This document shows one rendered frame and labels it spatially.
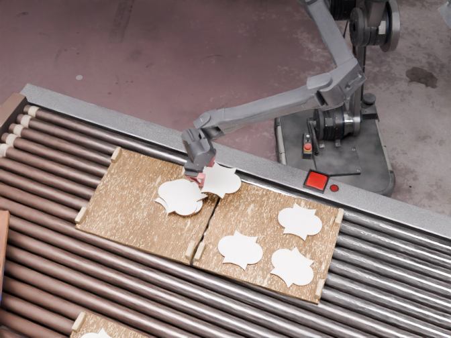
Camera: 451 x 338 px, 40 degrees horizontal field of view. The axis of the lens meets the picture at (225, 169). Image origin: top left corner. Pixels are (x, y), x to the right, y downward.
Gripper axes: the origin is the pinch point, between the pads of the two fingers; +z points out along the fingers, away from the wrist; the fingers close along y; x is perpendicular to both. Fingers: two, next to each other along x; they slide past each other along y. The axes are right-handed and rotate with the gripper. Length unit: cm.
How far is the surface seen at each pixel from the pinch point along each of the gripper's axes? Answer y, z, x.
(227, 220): -6.5, 14.4, -7.2
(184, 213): -10.5, 8.4, 5.3
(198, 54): 154, 85, 89
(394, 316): -20, 29, -64
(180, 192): -3.5, 7.2, 9.8
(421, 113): 152, 114, -46
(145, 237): -21.4, 9.9, 15.3
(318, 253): -8.1, 21.1, -37.9
